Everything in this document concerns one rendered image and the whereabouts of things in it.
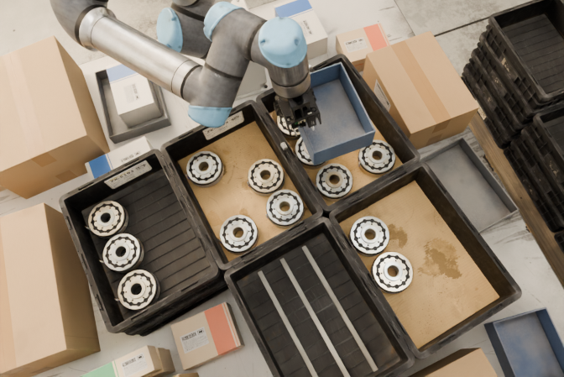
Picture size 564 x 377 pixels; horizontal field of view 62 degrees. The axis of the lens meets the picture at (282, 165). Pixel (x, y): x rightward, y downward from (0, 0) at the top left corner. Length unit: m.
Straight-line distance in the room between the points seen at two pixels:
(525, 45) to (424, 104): 0.79
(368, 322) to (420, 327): 0.13
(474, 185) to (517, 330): 0.42
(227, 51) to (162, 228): 0.67
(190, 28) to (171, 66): 0.51
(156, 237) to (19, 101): 0.61
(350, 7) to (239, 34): 1.04
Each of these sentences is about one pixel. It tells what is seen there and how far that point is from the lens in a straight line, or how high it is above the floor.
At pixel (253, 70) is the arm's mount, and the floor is 0.83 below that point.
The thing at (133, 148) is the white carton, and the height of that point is 0.79.
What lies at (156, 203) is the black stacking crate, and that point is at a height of 0.83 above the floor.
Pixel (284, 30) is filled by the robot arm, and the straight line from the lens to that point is 0.79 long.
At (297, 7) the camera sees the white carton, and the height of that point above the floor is 0.79.
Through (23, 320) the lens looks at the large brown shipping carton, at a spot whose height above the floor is 0.90.
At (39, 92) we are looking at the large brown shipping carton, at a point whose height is 0.90.
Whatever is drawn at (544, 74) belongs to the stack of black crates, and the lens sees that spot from 2.10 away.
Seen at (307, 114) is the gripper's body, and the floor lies 1.25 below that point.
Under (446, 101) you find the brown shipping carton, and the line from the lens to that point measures 1.47.
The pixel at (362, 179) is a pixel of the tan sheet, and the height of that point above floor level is 0.83.
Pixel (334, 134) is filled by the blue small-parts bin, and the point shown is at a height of 1.07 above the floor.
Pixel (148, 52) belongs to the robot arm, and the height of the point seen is 1.36.
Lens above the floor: 2.09
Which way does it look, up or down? 67 degrees down
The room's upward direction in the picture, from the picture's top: 9 degrees counter-clockwise
